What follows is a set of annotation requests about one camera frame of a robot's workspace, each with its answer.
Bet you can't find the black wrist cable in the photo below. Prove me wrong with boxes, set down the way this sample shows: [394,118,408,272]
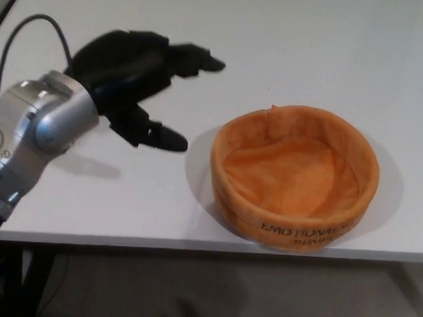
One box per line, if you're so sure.
[0,13,75,106]

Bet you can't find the black metal table leg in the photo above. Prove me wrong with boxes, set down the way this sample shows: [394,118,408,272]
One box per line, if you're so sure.
[16,245,58,317]

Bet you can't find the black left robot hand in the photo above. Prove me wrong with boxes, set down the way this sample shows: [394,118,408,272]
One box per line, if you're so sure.
[60,27,228,156]

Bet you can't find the orange soft fabric plate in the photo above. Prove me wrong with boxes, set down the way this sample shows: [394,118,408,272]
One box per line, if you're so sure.
[207,101,383,257]

